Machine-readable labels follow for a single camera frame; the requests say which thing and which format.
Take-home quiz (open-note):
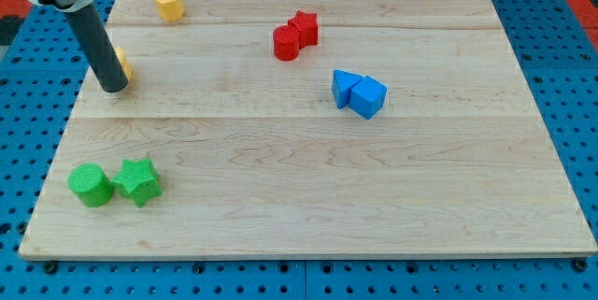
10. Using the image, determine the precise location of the yellow heart block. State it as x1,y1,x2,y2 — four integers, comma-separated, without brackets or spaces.
115,47,133,80

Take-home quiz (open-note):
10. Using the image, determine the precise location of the yellow hexagon block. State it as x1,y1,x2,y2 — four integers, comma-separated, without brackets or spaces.
153,0,185,21

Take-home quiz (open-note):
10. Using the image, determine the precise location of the light wooden board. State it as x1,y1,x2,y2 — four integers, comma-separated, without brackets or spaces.
19,0,597,261

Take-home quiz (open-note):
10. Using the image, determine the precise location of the blue triangle block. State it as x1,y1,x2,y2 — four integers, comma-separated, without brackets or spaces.
331,69,363,109

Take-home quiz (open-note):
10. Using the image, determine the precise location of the blue cube block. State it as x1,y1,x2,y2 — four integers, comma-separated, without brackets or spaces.
349,76,388,120

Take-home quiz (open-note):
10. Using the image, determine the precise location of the red cylinder block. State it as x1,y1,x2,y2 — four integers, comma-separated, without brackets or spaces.
273,24,300,61

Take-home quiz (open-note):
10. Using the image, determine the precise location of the red star block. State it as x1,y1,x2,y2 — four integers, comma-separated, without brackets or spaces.
288,10,319,49

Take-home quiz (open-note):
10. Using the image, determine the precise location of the green star block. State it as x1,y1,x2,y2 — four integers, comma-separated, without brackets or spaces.
111,158,163,208

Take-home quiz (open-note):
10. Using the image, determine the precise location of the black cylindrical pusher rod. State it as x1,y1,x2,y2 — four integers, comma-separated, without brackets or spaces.
64,4,129,93

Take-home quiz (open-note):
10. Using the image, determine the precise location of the green cylinder block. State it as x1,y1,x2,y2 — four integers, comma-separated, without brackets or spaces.
67,163,114,207

